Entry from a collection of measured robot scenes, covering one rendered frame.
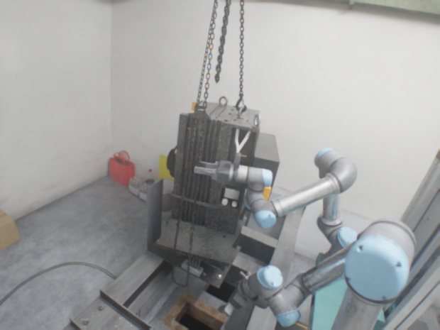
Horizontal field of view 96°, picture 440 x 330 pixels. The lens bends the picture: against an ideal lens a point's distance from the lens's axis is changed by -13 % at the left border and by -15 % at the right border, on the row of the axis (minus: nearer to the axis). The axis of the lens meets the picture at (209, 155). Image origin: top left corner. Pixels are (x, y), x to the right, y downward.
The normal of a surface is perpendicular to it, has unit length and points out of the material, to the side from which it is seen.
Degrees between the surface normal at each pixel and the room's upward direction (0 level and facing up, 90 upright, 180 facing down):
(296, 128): 90
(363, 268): 82
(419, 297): 90
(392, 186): 90
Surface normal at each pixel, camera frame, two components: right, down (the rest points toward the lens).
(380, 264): -0.76, 0.07
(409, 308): -0.45, 0.31
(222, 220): -0.21, 0.38
